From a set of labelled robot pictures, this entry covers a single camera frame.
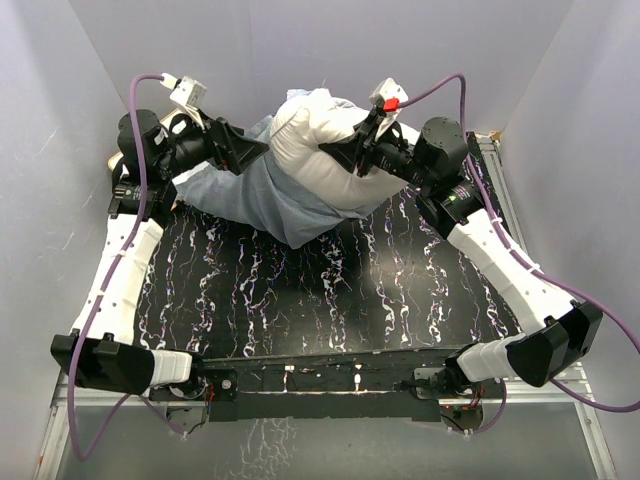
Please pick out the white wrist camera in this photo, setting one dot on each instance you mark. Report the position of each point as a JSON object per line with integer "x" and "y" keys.
{"x": 186, "y": 94}
{"x": 387, "y": 97}

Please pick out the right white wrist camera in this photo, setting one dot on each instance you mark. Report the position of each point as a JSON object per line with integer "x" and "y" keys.
{"x": 387, "y": 97}

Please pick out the blue fish print pillowcase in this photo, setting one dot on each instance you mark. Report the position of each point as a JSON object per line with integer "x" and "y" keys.
{"x": 295, "y": 192}

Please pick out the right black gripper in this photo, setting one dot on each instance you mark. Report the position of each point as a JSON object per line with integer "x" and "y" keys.
{"x": 365, "y": 149}

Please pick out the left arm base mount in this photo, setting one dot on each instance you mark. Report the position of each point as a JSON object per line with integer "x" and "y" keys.
{"x": 214, "y": 390}

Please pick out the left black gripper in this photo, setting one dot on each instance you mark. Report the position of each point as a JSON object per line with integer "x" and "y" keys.
{"x": 227, "y": 146}

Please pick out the aluminium frame rail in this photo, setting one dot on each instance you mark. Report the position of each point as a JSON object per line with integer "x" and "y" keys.
{"x": 386, "y": 282}

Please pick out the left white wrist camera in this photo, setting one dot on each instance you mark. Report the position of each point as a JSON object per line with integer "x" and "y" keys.
{"x": 186, "y": 94}

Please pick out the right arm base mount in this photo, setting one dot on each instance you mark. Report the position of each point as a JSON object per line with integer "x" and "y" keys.
{"x": 445, "y": 392}

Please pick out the white board orange edge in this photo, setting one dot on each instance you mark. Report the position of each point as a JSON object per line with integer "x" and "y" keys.
{"x": 164, "y": 120}

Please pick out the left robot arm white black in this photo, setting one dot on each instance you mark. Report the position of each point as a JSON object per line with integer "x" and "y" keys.
{"x": 99, "y": 351}

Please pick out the white pillow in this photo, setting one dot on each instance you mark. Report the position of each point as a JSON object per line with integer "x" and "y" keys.
{"x": 305, "y": 121}

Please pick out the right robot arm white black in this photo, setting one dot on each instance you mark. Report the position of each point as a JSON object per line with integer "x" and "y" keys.
{"x": 556, "y": 329}

